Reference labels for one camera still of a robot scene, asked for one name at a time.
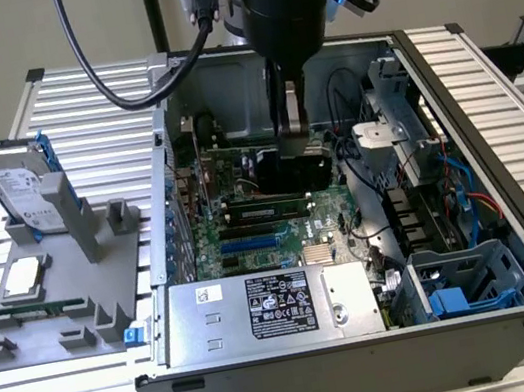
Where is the red wire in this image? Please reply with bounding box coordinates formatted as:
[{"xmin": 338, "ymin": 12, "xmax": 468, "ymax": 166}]
[{"xmin": 464, "ymin": 187, "xmax": 503, "ymax": 224}]

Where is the small silver heatsink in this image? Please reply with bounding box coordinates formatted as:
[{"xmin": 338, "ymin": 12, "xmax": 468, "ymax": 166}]
[{"xmin": 301, "ymin": 242, "xmax": 338, "ymax": 267}]

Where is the black-labelled RAM stick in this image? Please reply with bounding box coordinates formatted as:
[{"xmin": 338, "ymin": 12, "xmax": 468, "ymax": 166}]
[{"xmin": 222, "ymin": 188, "xmax": 318, "ymax": 229}]

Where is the blue case latch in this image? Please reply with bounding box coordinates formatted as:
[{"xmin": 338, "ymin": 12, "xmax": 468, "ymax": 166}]
[{"xmin": 120, "ymin": 319, "xmax": 150, "ymax": 349}]

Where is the hard disk in blue carrier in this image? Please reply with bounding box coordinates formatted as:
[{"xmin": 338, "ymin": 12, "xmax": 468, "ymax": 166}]
[{"xmin": 0, "ymin": 121, "xmax": 78, "ymax": 251}]

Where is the silver CPU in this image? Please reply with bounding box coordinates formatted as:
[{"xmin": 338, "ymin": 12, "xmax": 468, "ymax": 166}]
[{"xmin": 3, "ymin": 255, "xmax": 51, "ymax": 297}]

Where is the thin black cable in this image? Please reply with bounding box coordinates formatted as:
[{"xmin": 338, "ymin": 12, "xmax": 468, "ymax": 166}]
[{"xmin": 320, "ymin": 64, "xmax": 381, "ymax": 183}]

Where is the blue plastic drive tray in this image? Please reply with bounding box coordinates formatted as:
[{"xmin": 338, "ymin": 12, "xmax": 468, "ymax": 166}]
[{"xmin": 428, "ymin": 274, "xmax": 524, "ymax": 324}]

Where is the thick black camera cable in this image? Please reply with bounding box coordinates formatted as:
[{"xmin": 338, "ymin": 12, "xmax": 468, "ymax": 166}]
[{"xmin": 52, "ymin": 0, "xmax": 231, "ymax": 121}]

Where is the silver power supply unit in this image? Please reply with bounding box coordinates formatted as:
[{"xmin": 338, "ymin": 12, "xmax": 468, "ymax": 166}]
[{"xmin": 154, "ymin": 250, "xmax": 388, "ymax": 371}]

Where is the silver disk bay bracket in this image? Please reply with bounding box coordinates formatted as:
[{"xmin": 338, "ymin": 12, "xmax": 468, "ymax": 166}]
[{"xmin": 340, "ymin": 50, "xmax": 448, "ymax": 197}]

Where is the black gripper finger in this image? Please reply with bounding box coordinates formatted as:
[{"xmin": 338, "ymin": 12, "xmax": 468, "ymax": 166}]
[
  {"xmin": 279, "ymin": 65, "xmax": 319, "ymax": 151},
  {"xmin": 261, "ymin": 58, "xmax": 294, "ymax": 140}
]

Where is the green motherboard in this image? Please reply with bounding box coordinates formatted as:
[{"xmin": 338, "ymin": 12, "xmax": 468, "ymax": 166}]
[{"xmin": 170, "ymin": 118, "xmax": 368, "ymax": 285}]

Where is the blue wire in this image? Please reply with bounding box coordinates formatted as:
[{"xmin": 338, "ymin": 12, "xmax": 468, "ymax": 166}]
[{"xmin": 436, "ymin": 148, "xmax": 488, "ymax": 249}]

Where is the open black PC case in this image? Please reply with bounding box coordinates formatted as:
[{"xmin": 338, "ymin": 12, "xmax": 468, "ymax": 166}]
[{"xmin": 79, "ymin": 0, "xmax": 524, "ymax": 392}]

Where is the grey metal drive cage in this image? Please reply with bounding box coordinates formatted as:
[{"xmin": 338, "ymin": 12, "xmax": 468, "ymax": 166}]
[{"xmin": 382, "ymin": 232, "xmax": 524, "ymax": 331}]

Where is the black vertical post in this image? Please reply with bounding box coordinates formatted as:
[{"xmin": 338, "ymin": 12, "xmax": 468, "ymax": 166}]
[{"xmin": 141, "ymin": 0, "xmax": 171, "ymax": 57}]

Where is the blue expansion slot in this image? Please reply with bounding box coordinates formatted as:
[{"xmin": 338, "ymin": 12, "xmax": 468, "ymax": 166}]
[{"xmin": 219, "ymin": 233, "xmax": 280, "ymax": 260}]

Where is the grey parts rack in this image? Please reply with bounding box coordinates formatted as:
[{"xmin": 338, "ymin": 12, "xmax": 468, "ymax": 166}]
[{"xmin": 0, "ymin": 155, "xmax": 175, "ymax": 374}]

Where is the black expansion slot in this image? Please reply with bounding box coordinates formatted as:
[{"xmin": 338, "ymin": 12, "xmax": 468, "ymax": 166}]
[{"xmin": 219, "ymin": 221, "xmax": 276, "ymax": 245}]

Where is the green RAM stick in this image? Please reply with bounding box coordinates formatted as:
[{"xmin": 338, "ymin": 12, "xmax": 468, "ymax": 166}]
[{"xmin": 0, "ymin": 292, "xmax": 88, "ymax": 324}]

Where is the graphics card with black shroud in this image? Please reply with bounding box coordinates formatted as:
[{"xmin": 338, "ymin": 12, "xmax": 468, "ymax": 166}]
[{"xmin": 179, "ymin": 91, "xmax": 341, "ymax": 215}]

